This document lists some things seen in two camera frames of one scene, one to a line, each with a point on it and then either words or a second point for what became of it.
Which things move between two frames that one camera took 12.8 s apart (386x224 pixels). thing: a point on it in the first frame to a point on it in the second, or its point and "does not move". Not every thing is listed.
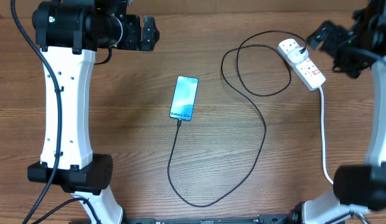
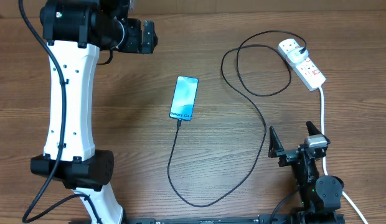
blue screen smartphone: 183,98 does not move
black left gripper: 134,42 does not move
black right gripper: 335,35 to 287,155
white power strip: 310,74 does not move
